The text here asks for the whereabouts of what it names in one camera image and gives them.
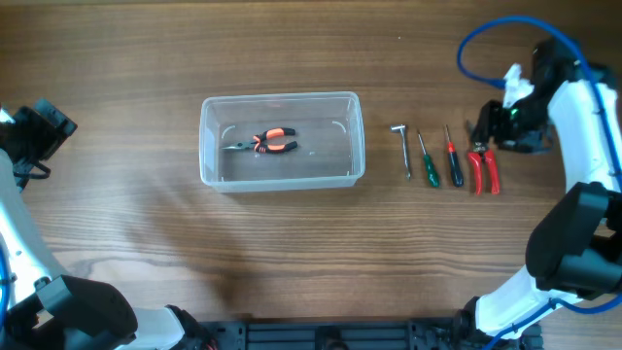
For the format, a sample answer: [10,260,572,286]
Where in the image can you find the red handled snips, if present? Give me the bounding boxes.
[466,122,501,195]

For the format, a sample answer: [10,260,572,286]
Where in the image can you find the black red handled screwdriver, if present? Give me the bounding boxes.
[444,124,464,188]

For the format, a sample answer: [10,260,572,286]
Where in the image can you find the clear plastic container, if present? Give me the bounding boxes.
[199,91,365,193]

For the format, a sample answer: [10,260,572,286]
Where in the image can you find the orange black long-nose pliers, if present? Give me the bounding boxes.
[224,127,298,155]

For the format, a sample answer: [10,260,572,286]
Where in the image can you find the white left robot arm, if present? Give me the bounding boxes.
[1,99,219,349]

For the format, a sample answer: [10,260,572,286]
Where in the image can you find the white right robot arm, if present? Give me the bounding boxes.
[451,38,621,349]

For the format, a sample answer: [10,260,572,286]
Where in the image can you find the silver L-shaped socket wrench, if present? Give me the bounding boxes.
[390,124,411,180]

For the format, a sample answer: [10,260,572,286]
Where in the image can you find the green handled screwdriver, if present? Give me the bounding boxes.
[417,130,440,188]

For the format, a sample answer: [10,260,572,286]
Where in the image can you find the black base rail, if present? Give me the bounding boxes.
[193,318,545,350]

